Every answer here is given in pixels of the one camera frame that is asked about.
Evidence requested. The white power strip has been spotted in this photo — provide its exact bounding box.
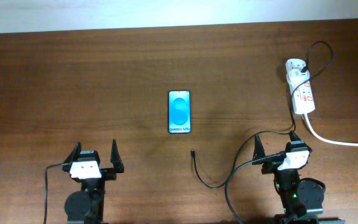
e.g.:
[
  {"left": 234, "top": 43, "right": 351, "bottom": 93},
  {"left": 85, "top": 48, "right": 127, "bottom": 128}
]
[{"left": 285, "top": 58, "right": 315, "bottom": 115}]

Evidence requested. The white power strip cord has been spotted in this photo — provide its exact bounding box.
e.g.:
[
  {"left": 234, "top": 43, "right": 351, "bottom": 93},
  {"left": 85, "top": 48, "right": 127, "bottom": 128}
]
[{"left": 301, "top": 113, "right": 358, "bottom": 149}]

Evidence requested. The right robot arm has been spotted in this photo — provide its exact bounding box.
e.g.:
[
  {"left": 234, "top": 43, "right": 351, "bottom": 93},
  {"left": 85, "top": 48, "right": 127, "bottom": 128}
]
[{"left": 253, "top": 131, "right": 326, "bottom": 223}]

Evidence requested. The blue Samsung Galaxy smartphone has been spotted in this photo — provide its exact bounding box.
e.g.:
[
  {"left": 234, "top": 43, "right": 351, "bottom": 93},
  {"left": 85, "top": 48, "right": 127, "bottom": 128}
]
[{"left": 168, "top": 90, "right": 191, "bottom": 134}]

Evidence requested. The black USB charging cable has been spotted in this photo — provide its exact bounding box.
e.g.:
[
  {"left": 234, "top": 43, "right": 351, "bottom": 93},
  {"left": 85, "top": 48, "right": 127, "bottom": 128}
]
[{"left": 190, "top": 40, "right": 334, "bottom": 190}]

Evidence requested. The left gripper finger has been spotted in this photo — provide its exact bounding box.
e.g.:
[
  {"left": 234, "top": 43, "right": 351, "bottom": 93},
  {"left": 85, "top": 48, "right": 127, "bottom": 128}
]
[
  {"left": 63, "top": 142, "right": 81, "bottom": 164},
  {"left": 110, "top": 139, "right": 122, "bottom": 169}
]

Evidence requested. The white USB wall charger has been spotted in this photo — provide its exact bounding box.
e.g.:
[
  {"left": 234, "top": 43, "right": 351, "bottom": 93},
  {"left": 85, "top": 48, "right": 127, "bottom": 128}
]
[{"left": 287, "top": 68, "right": 310, "bottom": 85}]

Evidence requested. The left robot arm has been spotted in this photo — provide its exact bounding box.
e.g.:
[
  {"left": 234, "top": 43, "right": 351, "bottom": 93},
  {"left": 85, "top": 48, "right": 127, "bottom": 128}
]
[{"left": 62, "top": 140, "right": 124, "bottom": 224}]

